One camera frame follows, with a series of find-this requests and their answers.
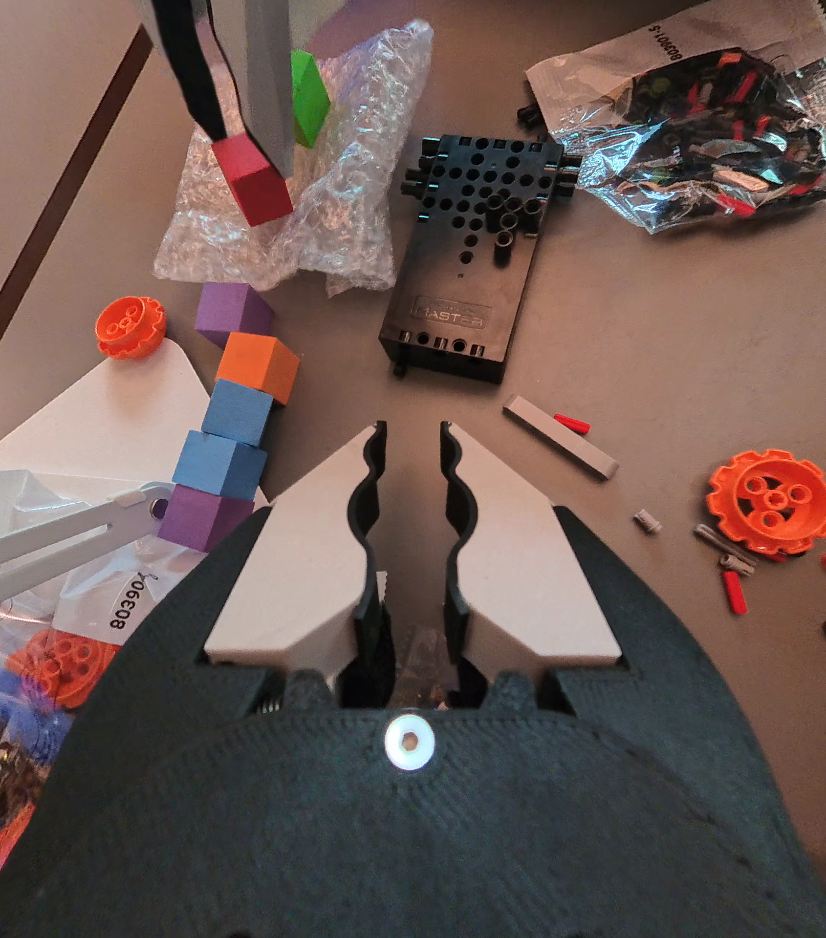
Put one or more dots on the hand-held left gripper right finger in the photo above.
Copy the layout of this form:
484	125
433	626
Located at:
537	586

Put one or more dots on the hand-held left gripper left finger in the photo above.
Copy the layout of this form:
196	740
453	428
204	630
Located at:
288	586

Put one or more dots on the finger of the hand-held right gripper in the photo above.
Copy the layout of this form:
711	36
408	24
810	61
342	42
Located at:
259	73
186	58

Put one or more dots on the green wooden cube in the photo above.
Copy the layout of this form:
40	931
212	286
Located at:
310	102

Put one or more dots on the light grey perforated beam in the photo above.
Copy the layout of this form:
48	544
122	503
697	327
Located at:
382	593

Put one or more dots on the purple wooden cube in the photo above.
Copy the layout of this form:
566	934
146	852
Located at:
233	315
204	520

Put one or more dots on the red wooden cube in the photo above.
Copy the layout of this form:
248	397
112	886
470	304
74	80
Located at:
255	190

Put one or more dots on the blue wooden cube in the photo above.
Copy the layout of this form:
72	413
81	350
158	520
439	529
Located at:
219	465
237	414

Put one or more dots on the orange wooden cube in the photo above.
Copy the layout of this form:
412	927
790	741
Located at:
259	366

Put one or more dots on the small grey plastic connector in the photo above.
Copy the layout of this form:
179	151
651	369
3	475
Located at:
646	520
737	564

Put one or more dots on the crumpled clear plastic bag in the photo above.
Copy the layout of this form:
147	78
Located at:
420	667

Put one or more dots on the clear bubble wrap sheet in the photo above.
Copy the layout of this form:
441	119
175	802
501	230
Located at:
354	183

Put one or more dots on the flat grey plastic beam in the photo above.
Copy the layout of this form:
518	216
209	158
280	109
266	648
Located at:
559	437

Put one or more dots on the short red plastic pin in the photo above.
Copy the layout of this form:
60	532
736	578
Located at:
734	592
572	423

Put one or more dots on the dark grey plastic axle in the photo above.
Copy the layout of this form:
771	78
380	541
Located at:
710	535

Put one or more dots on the clear bag of orange gears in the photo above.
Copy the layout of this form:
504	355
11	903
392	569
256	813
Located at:
54	659

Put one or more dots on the black perforated plastic block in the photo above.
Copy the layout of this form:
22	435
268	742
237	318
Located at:
428	256

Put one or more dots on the large orange plastic gear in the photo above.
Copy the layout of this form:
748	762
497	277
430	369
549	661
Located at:
772	500

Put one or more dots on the small black plastic pin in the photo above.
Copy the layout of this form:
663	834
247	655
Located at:
528	113

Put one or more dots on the small orange plastic wheel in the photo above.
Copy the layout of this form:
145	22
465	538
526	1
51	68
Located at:
131	326

